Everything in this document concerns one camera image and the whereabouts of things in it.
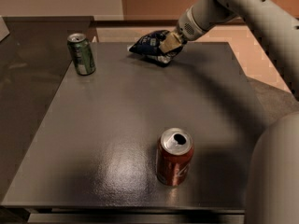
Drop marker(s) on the white paper sheet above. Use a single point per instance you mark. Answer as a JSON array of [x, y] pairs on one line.
[[4, 32]]

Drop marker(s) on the red soda can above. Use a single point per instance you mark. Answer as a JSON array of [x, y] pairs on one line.
[[174, 154]]

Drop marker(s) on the green soda can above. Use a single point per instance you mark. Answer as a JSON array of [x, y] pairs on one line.
[[81, 54]]

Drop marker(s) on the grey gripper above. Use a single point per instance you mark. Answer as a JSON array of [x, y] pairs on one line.
[[186, 28]]

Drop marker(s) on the blue chip bag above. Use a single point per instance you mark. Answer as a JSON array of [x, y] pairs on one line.
[[148, 47]]

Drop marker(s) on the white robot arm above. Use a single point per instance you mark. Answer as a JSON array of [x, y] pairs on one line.
[[273, 186]]

